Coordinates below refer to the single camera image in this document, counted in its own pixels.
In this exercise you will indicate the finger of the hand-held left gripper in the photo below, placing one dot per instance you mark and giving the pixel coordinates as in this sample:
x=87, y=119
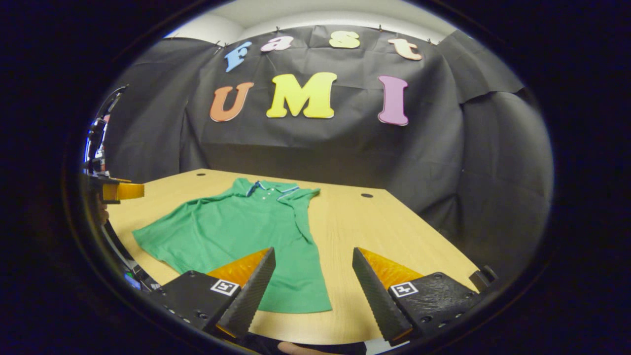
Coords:
x=125, y=191
x=108, y=179

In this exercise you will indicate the green T-shirt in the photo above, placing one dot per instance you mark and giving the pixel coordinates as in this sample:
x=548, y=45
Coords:
x=231, y=227

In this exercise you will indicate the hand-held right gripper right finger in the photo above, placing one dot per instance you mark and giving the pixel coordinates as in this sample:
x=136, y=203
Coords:
x=377, y=301

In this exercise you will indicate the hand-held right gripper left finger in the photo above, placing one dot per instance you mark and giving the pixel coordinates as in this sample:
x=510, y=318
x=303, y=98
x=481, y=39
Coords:
x=246, y=296

